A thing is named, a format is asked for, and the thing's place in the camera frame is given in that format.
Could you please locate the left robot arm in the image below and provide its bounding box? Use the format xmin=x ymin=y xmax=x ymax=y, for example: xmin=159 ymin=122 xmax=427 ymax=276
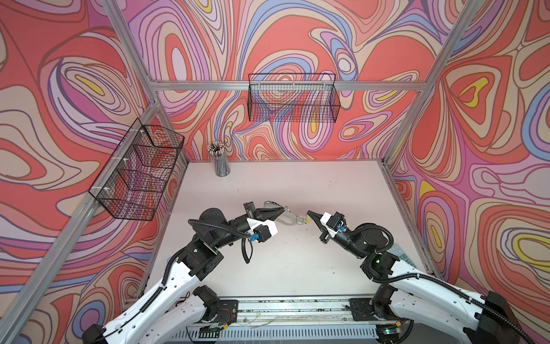
xmin=82 ymin=202 xmax=286 ymax=343

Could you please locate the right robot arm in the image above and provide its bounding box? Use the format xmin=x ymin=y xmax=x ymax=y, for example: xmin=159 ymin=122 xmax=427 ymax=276
xmin=307 ymin=211 xmax=533 ymax=343

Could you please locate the metal cup of pens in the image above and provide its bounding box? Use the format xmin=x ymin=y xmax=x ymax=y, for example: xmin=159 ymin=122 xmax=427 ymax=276
xmin=207 ymin=141 xmax=231 ymax=177

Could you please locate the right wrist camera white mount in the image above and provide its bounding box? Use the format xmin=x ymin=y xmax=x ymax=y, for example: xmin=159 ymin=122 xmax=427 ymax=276
xmin=322 ymin=212 xmax=346 ymax=239

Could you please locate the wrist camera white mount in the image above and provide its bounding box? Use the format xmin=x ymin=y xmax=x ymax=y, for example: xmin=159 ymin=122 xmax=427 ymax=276
xmin=322 ymin=212 xmax=346 ymax=239
xmin=246 ymin=218 xmax=278 ymax=243

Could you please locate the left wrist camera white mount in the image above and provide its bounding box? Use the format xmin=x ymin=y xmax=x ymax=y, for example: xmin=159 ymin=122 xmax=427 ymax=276
xmin=246 ymin=218 xmax=278 ymax=243

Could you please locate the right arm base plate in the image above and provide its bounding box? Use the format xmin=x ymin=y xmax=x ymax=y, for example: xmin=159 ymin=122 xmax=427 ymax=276
xmin=345 ymin=298 xmax=403 ymax=322

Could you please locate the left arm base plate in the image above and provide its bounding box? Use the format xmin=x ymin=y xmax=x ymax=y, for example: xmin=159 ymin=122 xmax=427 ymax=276
xmin=184 ymin=299 xmax=239 ymax=325

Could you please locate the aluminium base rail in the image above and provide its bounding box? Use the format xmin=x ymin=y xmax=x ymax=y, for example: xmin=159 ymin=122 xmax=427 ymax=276
xmin=122 ymin=293 xmax=463 ymax=328

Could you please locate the black wire basket back wall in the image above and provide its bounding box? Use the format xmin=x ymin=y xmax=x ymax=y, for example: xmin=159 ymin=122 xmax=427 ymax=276
xmin=247 ymin=73 xmax=341 ymax=123

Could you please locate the black wire basket wall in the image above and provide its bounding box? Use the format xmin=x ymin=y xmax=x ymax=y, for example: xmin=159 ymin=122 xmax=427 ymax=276
xmin=88 ymin=119 xmax=185 ymax=222
xmin=247 ymin=73 xmax=341 ymax=123

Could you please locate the black wire basket left wall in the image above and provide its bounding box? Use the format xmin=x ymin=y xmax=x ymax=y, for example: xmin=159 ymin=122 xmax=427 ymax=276
xmin=88 ymin=119 xmax=185 ymax=222

